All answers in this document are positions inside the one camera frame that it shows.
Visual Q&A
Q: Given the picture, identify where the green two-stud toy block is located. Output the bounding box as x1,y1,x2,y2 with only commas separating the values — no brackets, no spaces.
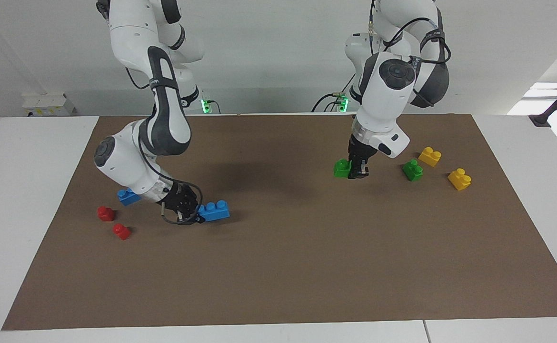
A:
333,159,353,179
402,159,424,182

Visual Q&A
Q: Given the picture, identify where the blue three-stud toy block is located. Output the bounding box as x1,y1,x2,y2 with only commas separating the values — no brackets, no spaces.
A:
198,200,230,223
117,188,142,206

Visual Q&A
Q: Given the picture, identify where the yellow two-stud toy block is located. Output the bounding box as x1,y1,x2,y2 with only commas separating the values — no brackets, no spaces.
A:
418,147,442,167
448,168,472,191

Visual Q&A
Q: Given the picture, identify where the brown table mat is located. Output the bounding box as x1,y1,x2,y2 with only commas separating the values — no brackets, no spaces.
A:
1,113,557,331

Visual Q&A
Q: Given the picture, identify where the black base cable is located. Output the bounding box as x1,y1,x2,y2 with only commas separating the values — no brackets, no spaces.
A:
312,71,355,113

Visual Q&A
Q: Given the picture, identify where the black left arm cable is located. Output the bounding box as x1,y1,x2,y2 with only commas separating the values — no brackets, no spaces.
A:
368,0,451,67

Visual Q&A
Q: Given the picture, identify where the white wall socket box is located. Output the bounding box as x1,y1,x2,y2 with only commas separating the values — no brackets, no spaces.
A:
21,93,77,117

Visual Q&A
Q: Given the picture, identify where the black camera stand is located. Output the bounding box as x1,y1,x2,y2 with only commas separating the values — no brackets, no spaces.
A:
529,75,557,128

